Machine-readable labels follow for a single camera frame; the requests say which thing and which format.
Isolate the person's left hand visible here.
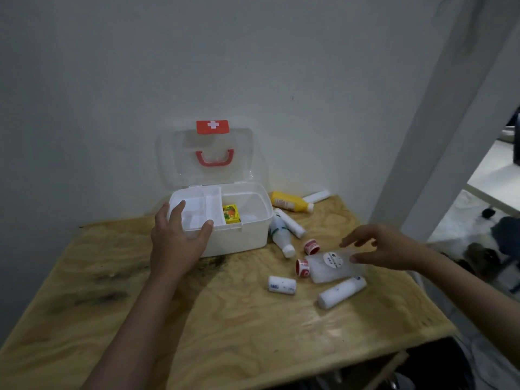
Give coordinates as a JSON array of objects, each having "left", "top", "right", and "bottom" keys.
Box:
[{"left": 150, "top": 200, "right": 214, "bottom": 281}]

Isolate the person's right hand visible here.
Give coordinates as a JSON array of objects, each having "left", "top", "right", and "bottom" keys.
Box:
[{"left": 339, "top": 224, "right": 424, "bottom": 272}]

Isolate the white first aid box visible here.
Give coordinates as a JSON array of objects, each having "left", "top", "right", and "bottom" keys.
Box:
[{"left": 162, "top": 120, "right": 274, "bottom": 258}]

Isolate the person's right forearm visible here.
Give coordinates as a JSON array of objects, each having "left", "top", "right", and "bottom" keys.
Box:
[{"left": 415, "top": 242, "right": 520, "bottom": 371}]

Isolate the person's left forearm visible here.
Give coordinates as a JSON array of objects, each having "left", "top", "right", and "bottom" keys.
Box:
[{"left": 80, "top": 272, "right": 192, "bottom": 390}]

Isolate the white divided inner tray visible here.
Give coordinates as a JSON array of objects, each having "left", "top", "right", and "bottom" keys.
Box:
[{"left": 169, "top": 185, "right": 226, "bottom": 231}]

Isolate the white bandage roll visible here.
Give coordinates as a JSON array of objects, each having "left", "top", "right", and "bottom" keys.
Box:
[{"left": 317, "top": 276, "right": 368, "bottom": 310}]

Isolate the short white tube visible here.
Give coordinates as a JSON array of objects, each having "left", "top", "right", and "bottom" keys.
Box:
[{"left": 302, "top": 190, "right": 332, "bottom": 204}]

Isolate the white bottle with green label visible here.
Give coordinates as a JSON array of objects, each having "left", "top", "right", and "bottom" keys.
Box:
[{"left": 270, "top": 214, "right": 296, "bottom": 259}]

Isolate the long white tube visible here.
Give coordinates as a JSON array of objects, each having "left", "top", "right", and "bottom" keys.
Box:
[{"left": 274, "top": 208, "right": 306, "bottom": 239}]

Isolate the small white pill bottle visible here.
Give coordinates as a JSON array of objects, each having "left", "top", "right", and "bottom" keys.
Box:
[{"left": 268, "top": 275, "right": 297, "bottom": 296}]

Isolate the yellow bottle with white cap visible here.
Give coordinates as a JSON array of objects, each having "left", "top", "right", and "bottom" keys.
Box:
[{"left": 271, "top": 191, "right": 314, "bottom": 214}]

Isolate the dark shoe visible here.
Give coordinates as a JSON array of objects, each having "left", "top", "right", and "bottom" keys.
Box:
[{"left": 464, "top": 242, "right": 501, "bottom": 277}]

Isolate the black office chair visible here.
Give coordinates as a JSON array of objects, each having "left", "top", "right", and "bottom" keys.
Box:
[{"left": 482, "top": 106, "right": 520, "bottom": 295}]

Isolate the white desk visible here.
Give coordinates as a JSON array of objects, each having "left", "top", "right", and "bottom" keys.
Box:
[{"left": 465, "top": 139, "right": 520, "bottom": 218}]

